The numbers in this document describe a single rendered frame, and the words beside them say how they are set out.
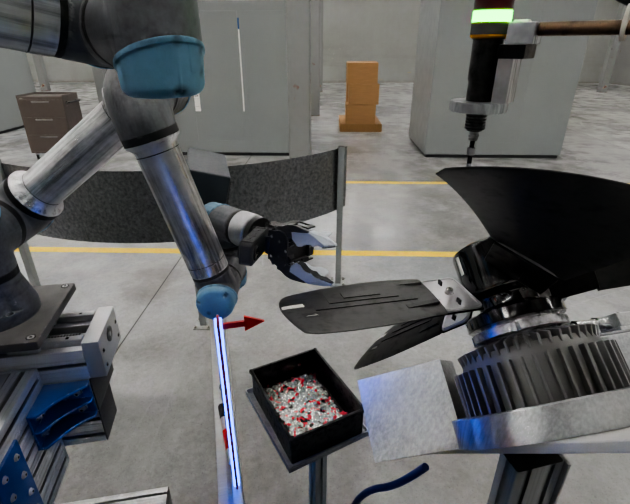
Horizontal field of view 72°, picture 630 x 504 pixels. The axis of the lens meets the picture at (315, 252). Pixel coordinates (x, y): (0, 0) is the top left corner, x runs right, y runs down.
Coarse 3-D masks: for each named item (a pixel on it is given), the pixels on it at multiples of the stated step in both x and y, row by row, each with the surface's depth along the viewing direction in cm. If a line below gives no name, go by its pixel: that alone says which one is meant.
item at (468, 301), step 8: (432, 280) 70; (448, 280) 70; (456, 280) 70; (432, 288) 68; (440, 288) 68; (456, 288) 68; (464, 288) 67; (440, 296) 66; (448, 296) 66; (456, 296) 66; (464, 296) 66; (472, 296) 65; (448, 304) 64; (456, 304) 64; (464, 304) 64; (472, 304) 64; (480, 304) 64; (448, 312) 62
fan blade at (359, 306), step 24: (336, 288) 70; (360, 288) 67; (384, 288) 66; (408, 288) 67; (288, 312) 60; (312, 312) 59; (336, 312) 59; (360, 312) 59; (384, 312) 60; (408, 312) 60; (432, 312) 61
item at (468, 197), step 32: (480, 192) 45; (512, 192) 43; (544, 192) 40; (576, 192) 38; (608, 192) 37; (512, 224) 50; (544, 224) 47; (576, 224) 44; (608, 224) 41; (544, 256) 54; (576, 256) 49; (608, 256) 46
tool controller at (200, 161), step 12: (192, 156) 118; (204, 156) 121; (216, 156) 125; (192, 168) 106; (204, 168) 109; (216, 168) 112; (204, 180) 107; (216, 180) 108; (228, 180) 108; (204, 192) 108; (216, 192) 109; (228, 192) 111; (204, 204) 109
